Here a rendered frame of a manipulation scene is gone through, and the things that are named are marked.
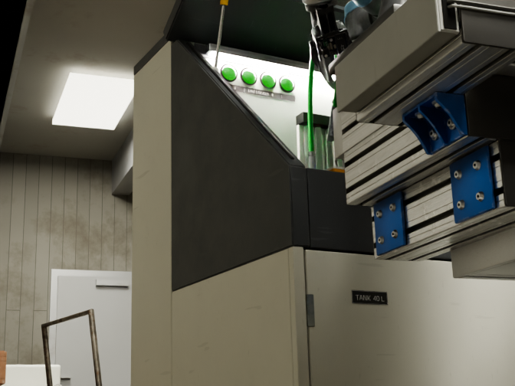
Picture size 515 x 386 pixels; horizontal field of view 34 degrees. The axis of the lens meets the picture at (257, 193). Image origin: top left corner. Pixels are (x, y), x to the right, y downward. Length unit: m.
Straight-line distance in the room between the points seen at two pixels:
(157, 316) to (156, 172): 0.38
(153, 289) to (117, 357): 7.21
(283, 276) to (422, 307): 0.31
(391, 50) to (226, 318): 0.92
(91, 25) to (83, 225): 3.42
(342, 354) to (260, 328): 0.18
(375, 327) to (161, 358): 0.67
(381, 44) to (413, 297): 0.77
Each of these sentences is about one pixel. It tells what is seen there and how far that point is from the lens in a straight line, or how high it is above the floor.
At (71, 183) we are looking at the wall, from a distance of 9.74.
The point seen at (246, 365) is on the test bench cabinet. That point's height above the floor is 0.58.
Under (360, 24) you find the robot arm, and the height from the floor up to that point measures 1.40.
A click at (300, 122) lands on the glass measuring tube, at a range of 2.34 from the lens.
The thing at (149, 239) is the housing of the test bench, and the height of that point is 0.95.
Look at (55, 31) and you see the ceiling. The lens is 6.88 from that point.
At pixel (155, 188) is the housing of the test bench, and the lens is 2.28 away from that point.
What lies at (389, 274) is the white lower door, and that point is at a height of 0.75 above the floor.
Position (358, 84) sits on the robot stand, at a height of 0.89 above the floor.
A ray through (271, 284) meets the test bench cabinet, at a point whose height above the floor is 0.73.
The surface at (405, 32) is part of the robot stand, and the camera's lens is 1.05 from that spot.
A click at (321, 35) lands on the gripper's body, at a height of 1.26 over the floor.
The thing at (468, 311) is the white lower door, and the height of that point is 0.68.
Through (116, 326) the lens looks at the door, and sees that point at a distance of 9.46.
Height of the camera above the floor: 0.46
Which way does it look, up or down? 15 degrees up
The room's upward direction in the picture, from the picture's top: 2 degrees counter-clockwise
